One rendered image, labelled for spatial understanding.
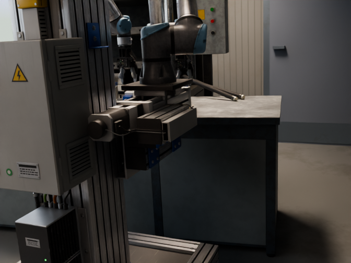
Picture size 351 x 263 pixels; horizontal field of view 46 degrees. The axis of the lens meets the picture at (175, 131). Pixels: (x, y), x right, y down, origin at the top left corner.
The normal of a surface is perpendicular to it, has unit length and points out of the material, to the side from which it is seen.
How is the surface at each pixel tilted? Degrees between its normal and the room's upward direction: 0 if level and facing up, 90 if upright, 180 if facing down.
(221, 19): 90
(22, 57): 90
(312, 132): 90
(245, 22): 90
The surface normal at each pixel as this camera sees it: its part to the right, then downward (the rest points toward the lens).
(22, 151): -0.38, 0.23
